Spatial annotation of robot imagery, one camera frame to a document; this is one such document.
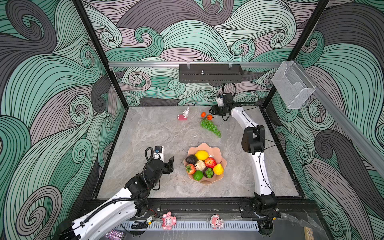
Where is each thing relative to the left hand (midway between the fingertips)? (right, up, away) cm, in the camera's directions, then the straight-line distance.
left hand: (168, 156), depth 80 cm
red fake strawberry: (+12, -6, -2) cm, 14 cm away
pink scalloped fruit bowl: (+20, -5, +4) cm, 21 cm away
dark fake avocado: (+13, -2, +2) cm, 13 cm away
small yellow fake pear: (+28, -7, 0) cm, 29 cm away
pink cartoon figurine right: (+24, -27, -13) cm, 38 cm away
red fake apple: (+24, -5, +4) cm, 24 cm away
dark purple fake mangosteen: (+22, -8, -2) cm, 23 cm away
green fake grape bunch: (+27, +15, +23) cm, 39 cm away
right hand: (+29, +27, +28) cm, 49 cm away
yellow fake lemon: (+19, -2, +8) cm, 21 cm away
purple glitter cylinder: (-22, -31, -15) cm, 41 cm away
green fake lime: (+16, -10, -2) cm, 19 cm away
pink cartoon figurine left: (+2, -27, -13) cm, 30 cm away
